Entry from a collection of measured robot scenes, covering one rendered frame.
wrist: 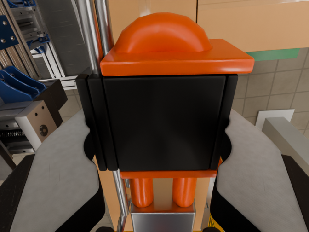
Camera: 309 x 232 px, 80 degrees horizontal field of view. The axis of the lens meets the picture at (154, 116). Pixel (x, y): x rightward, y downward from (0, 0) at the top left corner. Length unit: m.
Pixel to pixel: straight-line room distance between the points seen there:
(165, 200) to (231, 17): 0.80
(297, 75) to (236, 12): 1.06
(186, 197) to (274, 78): 1.62
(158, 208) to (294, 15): 0.94
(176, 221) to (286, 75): 1.67
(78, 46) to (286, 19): 1.07
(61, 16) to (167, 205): 1.21
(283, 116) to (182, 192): 1.84
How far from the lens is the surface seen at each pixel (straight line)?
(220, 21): 0.89
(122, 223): 0.24
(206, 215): 1.67
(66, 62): 1.35
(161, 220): 0.20
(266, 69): 1.70
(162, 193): 0.20
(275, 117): 1.94
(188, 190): 0.18
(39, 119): 0.61
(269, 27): 0.97
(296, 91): 1.92
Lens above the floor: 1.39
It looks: 57 degrees down
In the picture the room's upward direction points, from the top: 180 degrees counter-clockwise
